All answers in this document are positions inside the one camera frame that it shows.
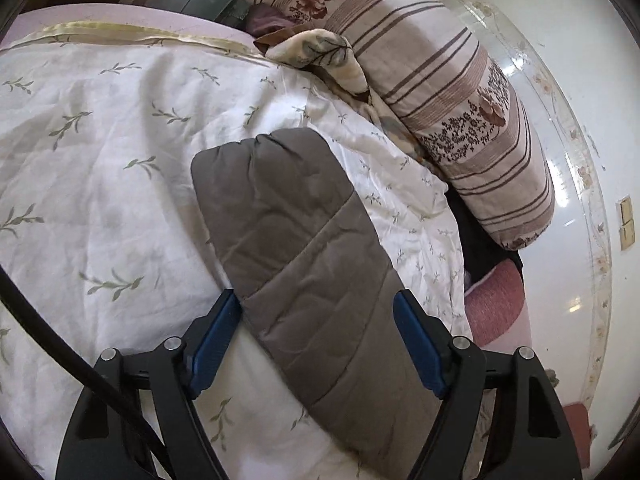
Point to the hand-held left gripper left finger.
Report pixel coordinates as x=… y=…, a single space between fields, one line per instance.
x=215 y=345

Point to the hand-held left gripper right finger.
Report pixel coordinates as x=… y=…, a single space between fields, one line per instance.
x=417 y=345

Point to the grey-brown puffer jacket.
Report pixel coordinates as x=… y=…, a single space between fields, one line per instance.
x=300 y=260

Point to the pink and red headboard cushion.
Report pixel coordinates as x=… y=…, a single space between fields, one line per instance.
x=495 y=300

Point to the black cloth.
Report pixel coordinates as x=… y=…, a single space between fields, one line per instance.
x=470 y=245

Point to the white leaf-print bed quilt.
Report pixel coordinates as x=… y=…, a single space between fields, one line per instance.
x=110 y=185

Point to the striped floral bolster pillow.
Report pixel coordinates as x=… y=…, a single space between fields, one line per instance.
x=430 y=75

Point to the beige leaf-print blanket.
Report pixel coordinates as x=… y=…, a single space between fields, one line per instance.
x=320 y=50

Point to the maroon cloth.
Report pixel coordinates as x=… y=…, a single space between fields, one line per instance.
x=267 y=20

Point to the pink bed sheet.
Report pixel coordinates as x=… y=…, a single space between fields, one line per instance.
x=125 y=15

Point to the yellowed wall switch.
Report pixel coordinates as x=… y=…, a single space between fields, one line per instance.
x=625 y=210
x=625 y=236

